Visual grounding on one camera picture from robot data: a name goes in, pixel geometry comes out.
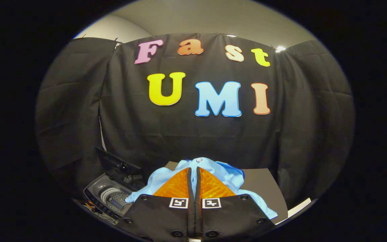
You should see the black backdrop cloth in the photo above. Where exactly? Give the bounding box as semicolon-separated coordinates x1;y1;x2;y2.
35;33;355;209

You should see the dark glass washing machine lid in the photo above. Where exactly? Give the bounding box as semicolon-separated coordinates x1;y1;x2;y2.
94;146;147;192

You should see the light blue polo shirt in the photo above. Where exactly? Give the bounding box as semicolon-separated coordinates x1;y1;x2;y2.
125;157;278;219

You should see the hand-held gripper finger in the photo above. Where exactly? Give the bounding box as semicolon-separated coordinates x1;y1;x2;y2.
118;167;194;242
195;166;276;242

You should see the grey washing machine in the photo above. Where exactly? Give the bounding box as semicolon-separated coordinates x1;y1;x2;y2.
83;173;137;224

